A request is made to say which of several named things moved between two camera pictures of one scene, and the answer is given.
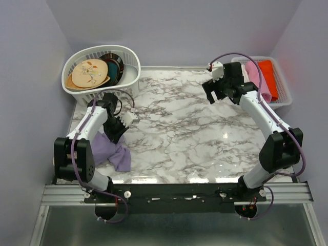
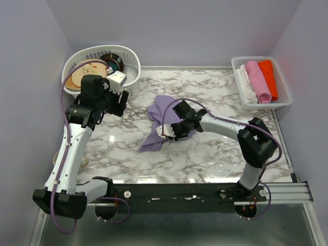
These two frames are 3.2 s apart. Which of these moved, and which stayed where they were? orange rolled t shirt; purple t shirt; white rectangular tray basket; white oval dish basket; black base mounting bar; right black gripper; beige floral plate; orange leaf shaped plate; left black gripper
Moved: left black gripper; purple t shirt; right black gripper
Stayed: white oval dish basket; black base mounting bar; orange leaf shaped plate; beige floral plate; orange rolled t shirt; white rectangular tray basket
